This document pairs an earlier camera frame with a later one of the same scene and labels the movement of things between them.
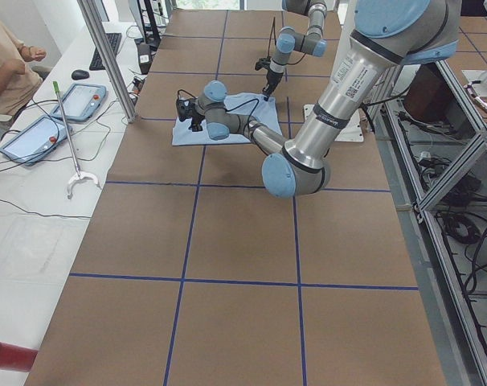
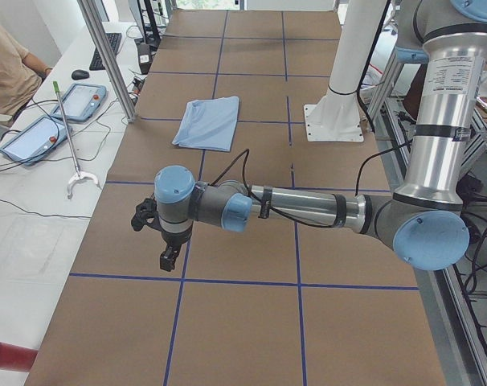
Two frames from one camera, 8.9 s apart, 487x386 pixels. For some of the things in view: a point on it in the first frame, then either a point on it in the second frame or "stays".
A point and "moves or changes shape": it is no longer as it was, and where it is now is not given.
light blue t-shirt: x=254 y=106 moves or changes shape
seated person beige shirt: x=11 y=80 stays
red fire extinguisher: x=10 y=356 stays
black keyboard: x=96 y=63 stays
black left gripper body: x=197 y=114 to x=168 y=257
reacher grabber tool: x=79 y=176 stays
